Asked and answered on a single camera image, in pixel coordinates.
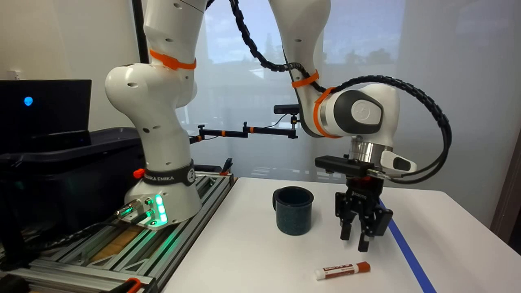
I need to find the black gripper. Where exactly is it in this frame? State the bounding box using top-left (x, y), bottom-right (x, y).
top-left (335, 177), bottom-right (392, 252)

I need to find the white marker with orange cap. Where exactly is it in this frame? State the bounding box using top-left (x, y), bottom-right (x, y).
top-left (314, 261), bottom-right (371, 279)

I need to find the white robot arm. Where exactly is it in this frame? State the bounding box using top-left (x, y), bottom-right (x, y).
top-left (106, 0), bottom-right (417, 229)

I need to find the dark green cup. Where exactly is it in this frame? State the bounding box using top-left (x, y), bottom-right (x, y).
top-left (272, 185), bottom-right (314, 235)

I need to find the blue tape strip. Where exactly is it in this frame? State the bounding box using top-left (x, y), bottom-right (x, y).
top-left (389, 219), bottom-right (436, 293)

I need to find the black cabinet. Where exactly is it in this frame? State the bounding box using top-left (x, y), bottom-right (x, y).
top-left (0, 126), bottom-right (145, 268)

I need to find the black computer monitor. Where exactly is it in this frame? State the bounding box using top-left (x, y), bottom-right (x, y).
top-left (0, 79), bottom-right (91, 152)

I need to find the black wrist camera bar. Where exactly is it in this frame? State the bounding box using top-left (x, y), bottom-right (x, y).
top-left (314, 156), bottom-right (373, 177)

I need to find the black camera on boom arm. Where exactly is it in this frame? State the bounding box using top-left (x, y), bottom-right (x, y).
top-left (189, 104), bottom-right (299, 143)

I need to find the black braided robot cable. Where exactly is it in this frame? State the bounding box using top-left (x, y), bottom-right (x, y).
top-left (226, 0), bottom-right (454, 185)

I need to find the aluminium extrusion base frame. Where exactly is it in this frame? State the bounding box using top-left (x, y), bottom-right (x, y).
top-left (3, 172), bottom-right (234, 293)

